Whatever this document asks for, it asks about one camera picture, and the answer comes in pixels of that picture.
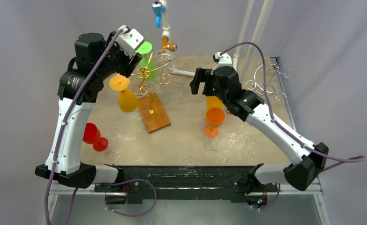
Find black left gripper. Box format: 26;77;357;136
96;32;141;80

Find green plastic goblet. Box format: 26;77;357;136
136;41;157;71

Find yellow-orange plastic goblet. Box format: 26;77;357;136
109;74;138;113

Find clear wine glass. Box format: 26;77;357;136
154;49;173;63

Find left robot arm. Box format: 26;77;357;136
35;29;144;192

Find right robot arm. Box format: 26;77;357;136
190;66;329;191

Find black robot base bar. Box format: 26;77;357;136
95;165;277;206

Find chrome spiral glass rack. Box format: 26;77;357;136
245;57;294;102

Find yellow plastic goblet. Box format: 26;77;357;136
205;96;223;110

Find orange plastic goblet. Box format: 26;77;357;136
203;107;225;138

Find yellow faucet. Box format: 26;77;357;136
161;36;177;52

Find blue faucet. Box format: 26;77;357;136
152;1;165;29

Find red plastic goblet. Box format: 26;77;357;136
82;123;109;152

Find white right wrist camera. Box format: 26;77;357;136
211;52;232;75

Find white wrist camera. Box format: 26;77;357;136
116;25;145;58
211;52;232;75

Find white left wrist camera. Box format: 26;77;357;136
116;25;145;58

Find gold wire wine glass rack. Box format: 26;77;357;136
134;53;172;134

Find white PVC pipe frame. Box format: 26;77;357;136
160;0;255;78

